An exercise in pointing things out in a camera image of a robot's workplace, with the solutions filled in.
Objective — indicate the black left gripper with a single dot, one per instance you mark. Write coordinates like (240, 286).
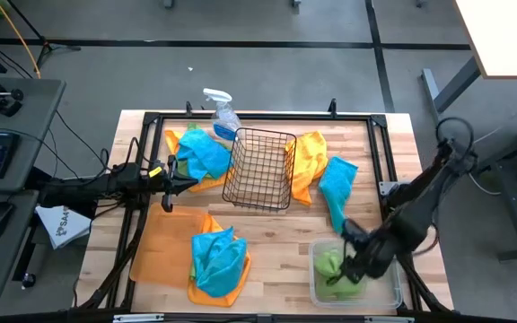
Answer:
(169, 186)

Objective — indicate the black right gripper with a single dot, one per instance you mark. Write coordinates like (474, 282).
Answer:
(375, 255)

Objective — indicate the blue microfiber towel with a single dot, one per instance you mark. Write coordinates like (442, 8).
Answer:
(204, 154)
(218, 264)
(337, 184)

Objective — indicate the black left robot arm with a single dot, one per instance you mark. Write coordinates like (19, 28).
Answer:
(83, 190)

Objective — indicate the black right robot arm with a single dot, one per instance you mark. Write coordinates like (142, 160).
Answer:
(413, 215)

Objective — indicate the yellow tape label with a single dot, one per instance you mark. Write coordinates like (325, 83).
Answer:
(155, 171)

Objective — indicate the clear plastic bin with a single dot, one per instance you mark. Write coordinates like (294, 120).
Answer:
(384, 294)

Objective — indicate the clear spray bottle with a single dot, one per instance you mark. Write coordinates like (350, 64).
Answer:
(225, 119)

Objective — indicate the white paper sheet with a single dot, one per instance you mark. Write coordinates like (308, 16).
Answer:
(63, 226)

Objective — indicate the grey computer desk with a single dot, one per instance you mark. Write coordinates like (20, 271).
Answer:
(16, 116)

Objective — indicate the black round knob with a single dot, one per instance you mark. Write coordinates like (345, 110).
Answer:
(28, 280)

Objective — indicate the black tripod stand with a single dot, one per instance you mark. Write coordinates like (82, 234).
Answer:
(45, 47)

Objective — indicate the grey side desk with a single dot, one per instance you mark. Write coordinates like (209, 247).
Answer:
(510, 148)

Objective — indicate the white table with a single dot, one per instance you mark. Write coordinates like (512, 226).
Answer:
(510, 36)

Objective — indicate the black aluminium table frame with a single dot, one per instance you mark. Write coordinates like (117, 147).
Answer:
(285, 117)

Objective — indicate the black clamp mount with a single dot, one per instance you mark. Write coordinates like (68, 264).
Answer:
(5, 105)

